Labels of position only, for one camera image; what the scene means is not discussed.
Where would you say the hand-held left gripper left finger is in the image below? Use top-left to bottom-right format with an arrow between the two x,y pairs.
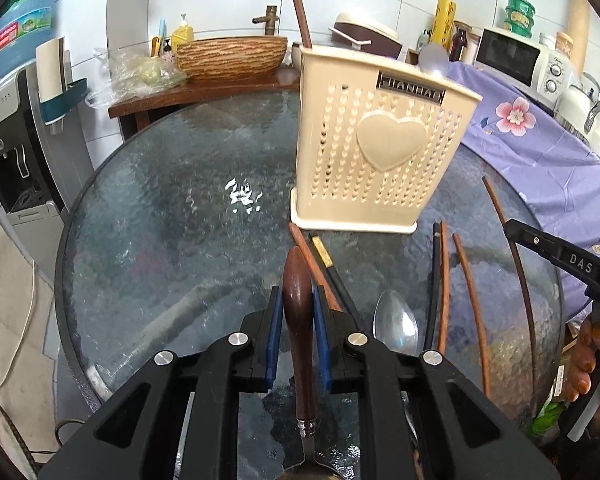
37,286 -> 286,480

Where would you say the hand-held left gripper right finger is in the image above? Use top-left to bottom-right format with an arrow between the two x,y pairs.
311,286 -> 563,480

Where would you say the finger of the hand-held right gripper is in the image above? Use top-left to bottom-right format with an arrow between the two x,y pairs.
505,218 -> 600,301

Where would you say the wooden handle spoon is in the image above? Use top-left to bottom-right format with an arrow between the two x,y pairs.
280,246 -> 342,480

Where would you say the black chopstick with gold band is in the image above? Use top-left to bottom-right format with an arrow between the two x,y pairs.
308,231 -> 366,333
425,221 -> 442,351

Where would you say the beige perforated utensil holder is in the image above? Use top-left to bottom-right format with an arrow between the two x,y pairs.
290,44 -> 483,235

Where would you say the person's right hand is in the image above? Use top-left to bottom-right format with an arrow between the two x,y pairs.
561,319 -> 600,403

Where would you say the purple floral cloth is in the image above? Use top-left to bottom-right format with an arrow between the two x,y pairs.
420,60 -> 600,341

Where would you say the white electric kettle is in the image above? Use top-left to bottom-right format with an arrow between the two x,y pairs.
555,72 -> 600,133

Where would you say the white microwave oven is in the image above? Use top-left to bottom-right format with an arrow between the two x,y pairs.
475,26 -> 581,106

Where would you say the tall beige roll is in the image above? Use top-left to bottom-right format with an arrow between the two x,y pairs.
567,0 -> 592,61

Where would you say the dark glass bottle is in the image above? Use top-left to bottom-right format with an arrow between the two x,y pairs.
449,27 -> 468,63

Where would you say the wooden side table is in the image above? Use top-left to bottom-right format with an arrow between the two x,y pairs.
108,65 -> 301,141

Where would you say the beige cloth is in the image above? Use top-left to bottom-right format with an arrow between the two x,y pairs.
0,175 -> 61,441

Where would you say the woven pattern wash basin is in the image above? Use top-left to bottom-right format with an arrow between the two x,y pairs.
174,36 -> 288,81

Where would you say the clear plastic bag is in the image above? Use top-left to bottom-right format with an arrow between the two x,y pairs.
85,47 -> 188,108

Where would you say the beige and brown rice cooker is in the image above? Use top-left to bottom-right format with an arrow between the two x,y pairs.
328,12 -> 403,61

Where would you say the blue and yellow brush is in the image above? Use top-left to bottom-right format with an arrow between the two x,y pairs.
151,19 -> 167,58

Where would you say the yellow soap pump bottle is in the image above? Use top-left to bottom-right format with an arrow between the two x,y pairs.
171,12 -> 195,51

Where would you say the teal cup holder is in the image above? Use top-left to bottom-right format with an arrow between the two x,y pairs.
39,77 -> 88,135

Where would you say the brass bamboo style faucet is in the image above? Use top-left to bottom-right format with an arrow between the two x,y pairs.
252,5 -> 280,37

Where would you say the grey water dispenser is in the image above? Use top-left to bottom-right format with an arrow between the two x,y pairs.
0,67 -> 96,233

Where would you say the white paper cup stack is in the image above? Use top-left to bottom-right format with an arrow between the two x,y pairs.
36,37 -> 73,126

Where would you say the blue water jug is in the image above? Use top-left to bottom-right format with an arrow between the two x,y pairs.
0,0 -> 63,81

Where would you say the white cable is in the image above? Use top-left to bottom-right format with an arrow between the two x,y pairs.
0,255 -> 37,396

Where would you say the black cable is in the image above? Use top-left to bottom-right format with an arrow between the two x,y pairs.
0,392 -> 83,468

